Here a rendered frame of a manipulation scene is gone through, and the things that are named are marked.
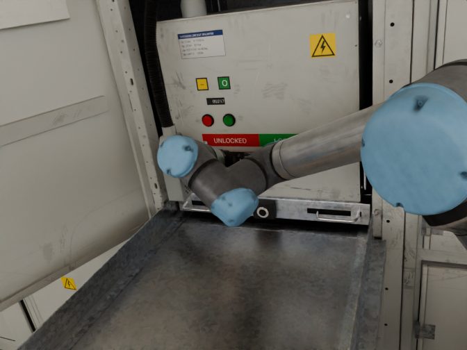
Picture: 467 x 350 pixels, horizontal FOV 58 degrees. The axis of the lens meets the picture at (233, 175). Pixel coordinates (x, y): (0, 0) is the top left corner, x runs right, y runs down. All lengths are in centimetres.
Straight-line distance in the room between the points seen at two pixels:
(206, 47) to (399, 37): 44
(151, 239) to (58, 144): 34
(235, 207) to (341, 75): 42
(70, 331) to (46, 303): 89
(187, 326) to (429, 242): 57
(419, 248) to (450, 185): 68
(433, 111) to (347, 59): 57
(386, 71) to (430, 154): 52
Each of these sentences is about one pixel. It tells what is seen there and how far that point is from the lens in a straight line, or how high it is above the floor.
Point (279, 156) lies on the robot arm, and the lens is 75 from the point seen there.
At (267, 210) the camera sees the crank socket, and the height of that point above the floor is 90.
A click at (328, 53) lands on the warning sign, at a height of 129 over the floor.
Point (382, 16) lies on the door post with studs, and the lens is 91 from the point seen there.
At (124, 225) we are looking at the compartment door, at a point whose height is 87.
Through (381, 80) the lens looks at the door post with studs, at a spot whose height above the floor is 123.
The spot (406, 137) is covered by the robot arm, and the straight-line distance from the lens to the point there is 42.
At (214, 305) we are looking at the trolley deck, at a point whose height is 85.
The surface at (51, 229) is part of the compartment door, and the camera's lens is 114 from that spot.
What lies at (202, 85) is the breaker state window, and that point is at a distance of 108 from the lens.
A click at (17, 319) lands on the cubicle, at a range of 208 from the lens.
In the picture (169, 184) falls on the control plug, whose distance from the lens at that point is 110.
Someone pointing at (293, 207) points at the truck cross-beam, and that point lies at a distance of 111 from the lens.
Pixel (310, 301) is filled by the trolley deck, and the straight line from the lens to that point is 90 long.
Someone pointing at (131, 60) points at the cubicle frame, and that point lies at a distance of 112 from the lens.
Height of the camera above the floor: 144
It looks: 24 degrees down
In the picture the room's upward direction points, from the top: 8 degrees counter-clockwise
